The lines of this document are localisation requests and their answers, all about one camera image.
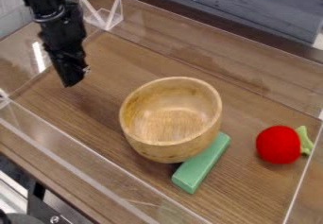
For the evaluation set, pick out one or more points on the red plush tomato toy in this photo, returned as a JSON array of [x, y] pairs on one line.
[[282, 144]]

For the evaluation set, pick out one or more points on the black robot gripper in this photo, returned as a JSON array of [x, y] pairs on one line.
[[62, 34]]

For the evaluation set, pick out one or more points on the green rectangular block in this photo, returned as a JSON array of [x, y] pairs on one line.
[[194, 170]]

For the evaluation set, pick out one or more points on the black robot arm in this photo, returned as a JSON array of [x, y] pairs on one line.
[[38, 5]]

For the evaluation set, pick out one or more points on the light wooden bowl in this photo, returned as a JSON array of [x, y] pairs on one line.
[[170, 118]]

